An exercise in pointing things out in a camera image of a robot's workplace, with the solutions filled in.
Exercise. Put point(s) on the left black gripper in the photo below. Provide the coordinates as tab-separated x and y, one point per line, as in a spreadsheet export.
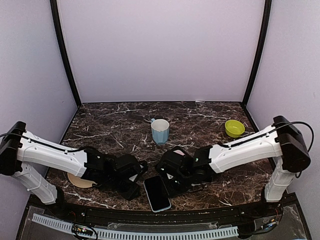
130	193

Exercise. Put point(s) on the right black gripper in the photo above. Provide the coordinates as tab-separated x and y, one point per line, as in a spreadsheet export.
172	192

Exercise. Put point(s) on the black screen smartphone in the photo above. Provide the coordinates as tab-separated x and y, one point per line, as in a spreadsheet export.
157	193

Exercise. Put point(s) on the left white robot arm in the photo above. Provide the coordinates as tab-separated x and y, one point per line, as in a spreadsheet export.
19	149

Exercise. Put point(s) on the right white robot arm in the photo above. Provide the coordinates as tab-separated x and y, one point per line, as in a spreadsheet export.
281	140

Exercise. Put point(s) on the pink phone case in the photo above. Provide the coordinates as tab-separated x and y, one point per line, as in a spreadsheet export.
179	152

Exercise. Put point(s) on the beige round plate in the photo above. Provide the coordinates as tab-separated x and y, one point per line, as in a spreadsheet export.
79	182

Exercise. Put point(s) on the blue ceramic mug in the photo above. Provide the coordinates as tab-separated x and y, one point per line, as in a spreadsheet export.
160	129

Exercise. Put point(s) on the lime green bowl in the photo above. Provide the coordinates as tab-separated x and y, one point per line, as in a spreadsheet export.
234	128

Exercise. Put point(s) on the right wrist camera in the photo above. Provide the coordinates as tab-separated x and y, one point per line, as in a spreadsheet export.
175	164

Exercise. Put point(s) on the black front rail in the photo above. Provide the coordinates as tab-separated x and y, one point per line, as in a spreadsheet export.
238	214

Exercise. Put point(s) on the white slotted cable duct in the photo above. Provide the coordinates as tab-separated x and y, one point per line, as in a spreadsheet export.
119	231

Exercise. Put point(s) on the left black frame post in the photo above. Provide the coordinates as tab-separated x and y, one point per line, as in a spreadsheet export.
63	51

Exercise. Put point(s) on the black frame post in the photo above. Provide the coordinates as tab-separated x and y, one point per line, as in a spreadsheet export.
63	51
259	51

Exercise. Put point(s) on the right black frame post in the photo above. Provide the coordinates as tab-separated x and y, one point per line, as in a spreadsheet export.
259	51

